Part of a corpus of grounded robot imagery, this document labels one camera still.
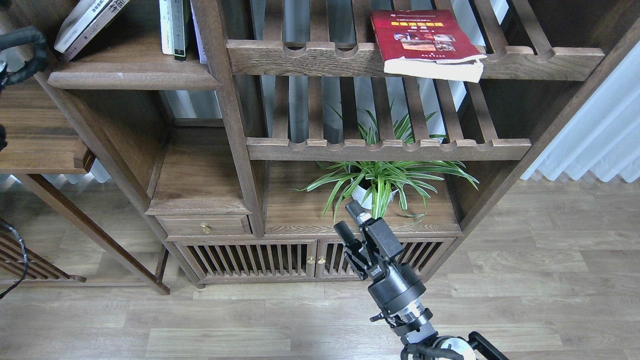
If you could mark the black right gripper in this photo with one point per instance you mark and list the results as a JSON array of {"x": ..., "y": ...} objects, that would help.
[{"x": 395, "y": 287}]

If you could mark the red book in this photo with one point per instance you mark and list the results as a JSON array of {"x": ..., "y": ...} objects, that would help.
[{"x": 426, "y": 44}]

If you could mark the maroon book white characters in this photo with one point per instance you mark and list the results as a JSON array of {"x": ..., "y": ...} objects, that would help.
[{"x": 101, "y": 21}]

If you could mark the yellow green book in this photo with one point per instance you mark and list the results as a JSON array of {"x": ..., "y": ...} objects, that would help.
[{"x": 80, "y": 17}]

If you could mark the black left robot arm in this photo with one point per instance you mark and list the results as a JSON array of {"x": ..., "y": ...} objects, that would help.
[{"x": 38, "y": 62}]

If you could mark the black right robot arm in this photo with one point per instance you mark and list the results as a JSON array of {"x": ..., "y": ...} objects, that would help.
[{"x": 421, "y": 341}]

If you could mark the white plant pot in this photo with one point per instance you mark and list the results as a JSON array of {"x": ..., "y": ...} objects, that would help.
[{"x": 359, "y": 193}]

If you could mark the green spider plant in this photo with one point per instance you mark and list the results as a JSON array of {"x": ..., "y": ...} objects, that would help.
[{"x": 383, "y": 176}]

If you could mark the dark wooden bookshelf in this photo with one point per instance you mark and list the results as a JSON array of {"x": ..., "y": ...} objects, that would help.
[{"x": 224, "y": 143}]

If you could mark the brass drawer knob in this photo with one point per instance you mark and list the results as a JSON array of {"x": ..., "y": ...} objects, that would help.
[{"x": 205, "y": 228}]

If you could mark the white upright book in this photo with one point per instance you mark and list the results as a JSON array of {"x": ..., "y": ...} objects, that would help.
[{"x": 166, "y": 33}]

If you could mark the white curtain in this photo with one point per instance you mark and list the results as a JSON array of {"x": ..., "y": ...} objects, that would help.
[{"x": 603, "y": 137}]

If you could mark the dark green upright book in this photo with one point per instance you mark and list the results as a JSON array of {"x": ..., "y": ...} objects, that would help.
[{"x": 180, "y": 15}]

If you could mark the wooden side table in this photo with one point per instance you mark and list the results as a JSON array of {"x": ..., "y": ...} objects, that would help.
[{"x": 41, "y": 141}]

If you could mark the white book behind post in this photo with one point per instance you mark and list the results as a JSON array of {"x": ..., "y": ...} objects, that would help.
[{"x": 199, "y": 43}]

